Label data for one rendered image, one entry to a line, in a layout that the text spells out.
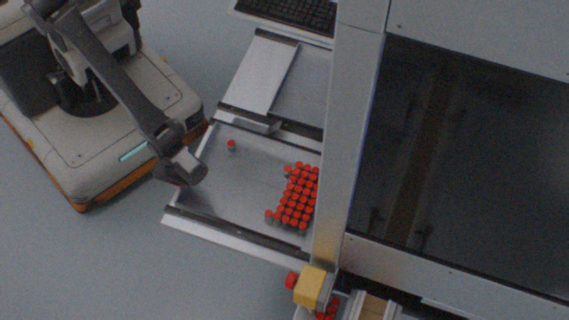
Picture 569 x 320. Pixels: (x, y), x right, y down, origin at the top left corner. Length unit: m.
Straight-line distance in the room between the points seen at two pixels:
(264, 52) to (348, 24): 1.17
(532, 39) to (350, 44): 0.23
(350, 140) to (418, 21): 0.30
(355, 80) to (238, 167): 0.90
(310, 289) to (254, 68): 0.75
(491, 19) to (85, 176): 1.99
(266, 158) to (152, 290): 0.98
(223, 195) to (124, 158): 0.90
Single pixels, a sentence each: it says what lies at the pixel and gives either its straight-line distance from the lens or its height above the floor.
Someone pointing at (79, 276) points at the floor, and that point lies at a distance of 2.75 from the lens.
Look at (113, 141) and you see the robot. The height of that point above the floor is 0.28.
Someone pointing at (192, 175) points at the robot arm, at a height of 1.10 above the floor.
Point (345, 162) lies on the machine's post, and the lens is 1.16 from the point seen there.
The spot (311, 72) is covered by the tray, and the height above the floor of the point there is 0.88.
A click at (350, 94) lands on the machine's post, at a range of 1.01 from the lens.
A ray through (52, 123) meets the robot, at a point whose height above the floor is 0.28.
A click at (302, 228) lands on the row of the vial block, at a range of 1.70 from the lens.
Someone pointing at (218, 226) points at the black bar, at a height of 0.90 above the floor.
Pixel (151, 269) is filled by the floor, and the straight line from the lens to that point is 2.70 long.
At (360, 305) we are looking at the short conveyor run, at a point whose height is 0.97.
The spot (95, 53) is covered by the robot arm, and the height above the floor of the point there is 1.35.
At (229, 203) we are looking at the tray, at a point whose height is 0.88.
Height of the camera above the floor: 2.47
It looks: 60 degrees down
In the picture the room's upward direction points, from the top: 1 degrees clockwise
